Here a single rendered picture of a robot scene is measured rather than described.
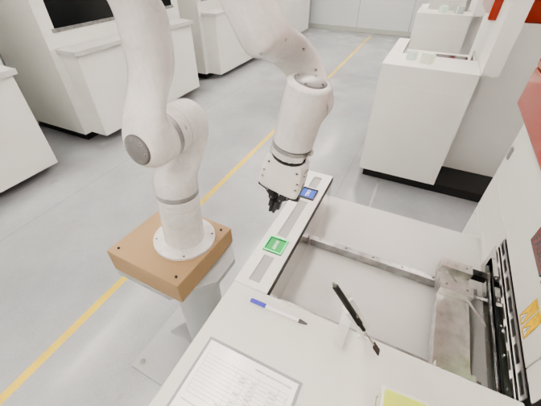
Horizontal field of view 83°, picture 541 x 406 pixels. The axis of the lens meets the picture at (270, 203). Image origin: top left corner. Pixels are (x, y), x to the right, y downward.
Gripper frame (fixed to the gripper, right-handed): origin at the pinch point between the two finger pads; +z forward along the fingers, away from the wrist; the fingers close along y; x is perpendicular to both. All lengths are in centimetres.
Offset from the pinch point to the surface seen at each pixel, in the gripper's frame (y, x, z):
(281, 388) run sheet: -19.4, 32.5, 10.9
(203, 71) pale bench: 257, -345, 157
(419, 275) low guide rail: -45, -17, 18
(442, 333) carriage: -50, 1, 13
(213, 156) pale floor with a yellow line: 114, -158, 138
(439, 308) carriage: -49, -5, 14
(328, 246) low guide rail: -17.5, -17.0, 24.3
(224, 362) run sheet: -7.4, 33.2, 13.4
